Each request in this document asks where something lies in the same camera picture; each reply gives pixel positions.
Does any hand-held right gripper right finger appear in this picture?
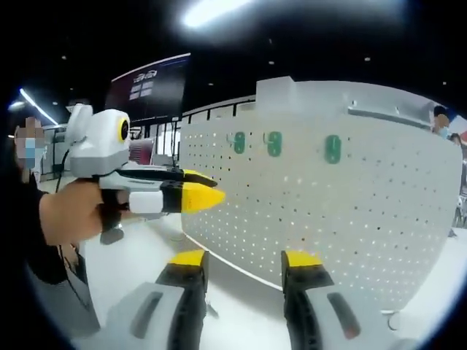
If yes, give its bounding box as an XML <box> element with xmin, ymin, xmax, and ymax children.
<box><xmin>280</xmin><ymin>250</ymin><xmax>385</xmax><ymax>350</ymax></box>

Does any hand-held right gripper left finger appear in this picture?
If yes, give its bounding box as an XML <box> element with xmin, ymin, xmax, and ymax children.
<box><xmin>104</xmin><ymin>249</ymin><xmax>210</xmax><ymax>350</ymax></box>

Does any white perforated mounting plate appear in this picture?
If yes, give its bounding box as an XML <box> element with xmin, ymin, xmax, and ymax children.
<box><xmin>180</xmin><ymin>80</ymin><xmax>465</xmax><ymax>311</ymax></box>

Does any person's left hand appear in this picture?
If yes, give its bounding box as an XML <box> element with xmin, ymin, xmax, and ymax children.
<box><xmin>39</xmin><ymin>179</ymin><xmax>107</xmax><ymax>247</ymax></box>

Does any long ceiling strip light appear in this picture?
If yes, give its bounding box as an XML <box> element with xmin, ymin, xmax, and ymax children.
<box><xmin>17</xmin><ymin>86</ymin><xmax>58</xmax><ymax>125</ymax></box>

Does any white rectangular box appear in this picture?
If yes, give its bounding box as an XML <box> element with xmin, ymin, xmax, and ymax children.
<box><xmin>255</xmin><ymin>77</ymin><xmax>297</xmax><ymax>111</ymax></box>

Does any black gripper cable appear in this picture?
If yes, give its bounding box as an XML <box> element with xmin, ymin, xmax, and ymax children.
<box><xmin>53</xmin><ymin>144</ymin><xmax>73</xmax><ymax>195</ymax></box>

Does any large dark wall screen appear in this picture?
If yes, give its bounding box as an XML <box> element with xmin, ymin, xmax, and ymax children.
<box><xmin>104</xmin><ymin>52</ymin><xmax>193</xmax><ymax>124</ymax></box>

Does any grey metal bracket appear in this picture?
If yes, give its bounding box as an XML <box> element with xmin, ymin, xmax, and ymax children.
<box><xmin>345</xmin><ymin>99</ymin><xmax>436</xmax><ymax>129</ymax></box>

